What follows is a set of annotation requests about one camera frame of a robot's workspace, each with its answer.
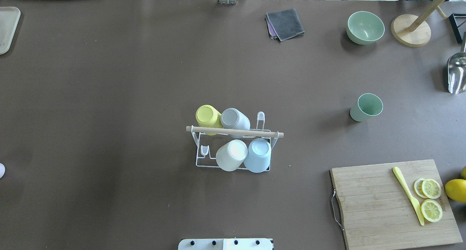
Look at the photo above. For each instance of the yellow cup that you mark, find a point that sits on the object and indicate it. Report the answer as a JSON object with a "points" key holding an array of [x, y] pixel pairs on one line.
{"points": [[208, 116]]}

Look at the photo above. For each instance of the lemon slice upper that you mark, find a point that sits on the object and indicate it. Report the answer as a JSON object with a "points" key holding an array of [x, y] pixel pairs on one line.
{"points": [[431, 189]]}

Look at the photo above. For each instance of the white wire cup rack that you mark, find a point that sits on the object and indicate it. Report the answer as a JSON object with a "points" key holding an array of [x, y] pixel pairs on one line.
{"points": [[205, 156]]}

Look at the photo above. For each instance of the lemon slice lower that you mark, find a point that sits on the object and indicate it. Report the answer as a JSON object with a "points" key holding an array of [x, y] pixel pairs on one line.
{"points": [[431, 210]]}

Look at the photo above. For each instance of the grey folded cloth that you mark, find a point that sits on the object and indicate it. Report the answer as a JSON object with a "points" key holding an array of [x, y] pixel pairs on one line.
{"points": [[283, 25]]}

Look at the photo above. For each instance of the white cup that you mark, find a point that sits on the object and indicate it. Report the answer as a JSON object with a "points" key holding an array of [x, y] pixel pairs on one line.
{"points": [[231, 155]]}

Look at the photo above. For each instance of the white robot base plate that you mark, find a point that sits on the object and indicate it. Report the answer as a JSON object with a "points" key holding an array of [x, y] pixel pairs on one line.
{"points": [[226, 244]]}

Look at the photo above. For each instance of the lemon slice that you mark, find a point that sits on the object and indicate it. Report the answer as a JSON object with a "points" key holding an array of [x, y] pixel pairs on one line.
{"points": [[418, 188], [431, 189], [431, 210]]}

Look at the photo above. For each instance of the bamboo cutting board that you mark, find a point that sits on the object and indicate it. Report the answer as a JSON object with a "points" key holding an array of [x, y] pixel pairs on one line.
{"points": [[376, 213]]}

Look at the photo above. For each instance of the whole yellow lemon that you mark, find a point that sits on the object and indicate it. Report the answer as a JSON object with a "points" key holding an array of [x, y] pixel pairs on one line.
{"points": [[456, 190]]}

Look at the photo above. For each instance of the metal scoop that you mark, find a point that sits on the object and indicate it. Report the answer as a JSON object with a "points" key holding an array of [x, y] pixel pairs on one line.
{"points": [[456, 69]]}

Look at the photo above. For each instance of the wooden mug tree stand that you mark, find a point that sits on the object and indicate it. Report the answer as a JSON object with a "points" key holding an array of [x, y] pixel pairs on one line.
{"points": [[411, 30]]}

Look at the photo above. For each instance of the yellow plastic knife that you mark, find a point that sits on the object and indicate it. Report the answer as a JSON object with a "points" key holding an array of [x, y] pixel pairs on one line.
{"points": [[414, 202]]}

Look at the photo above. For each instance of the cream plastic tray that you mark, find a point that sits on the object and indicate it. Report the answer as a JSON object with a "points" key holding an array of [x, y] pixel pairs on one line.
{"points": [[9, 18]]}

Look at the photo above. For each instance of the green bowl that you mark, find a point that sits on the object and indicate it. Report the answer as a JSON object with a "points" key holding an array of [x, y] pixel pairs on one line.
{"points": [[364, 28]]}

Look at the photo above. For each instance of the grey cup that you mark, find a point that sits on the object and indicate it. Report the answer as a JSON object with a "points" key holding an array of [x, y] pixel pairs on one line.
{"points": [[232, 118]]}

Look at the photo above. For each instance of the light blue cup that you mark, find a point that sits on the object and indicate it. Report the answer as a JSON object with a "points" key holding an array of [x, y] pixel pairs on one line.
{"points": [[259, 155]]}

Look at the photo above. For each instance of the green cup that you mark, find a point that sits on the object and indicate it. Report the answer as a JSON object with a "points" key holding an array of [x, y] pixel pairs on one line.
{"points": [[367, 106]]}

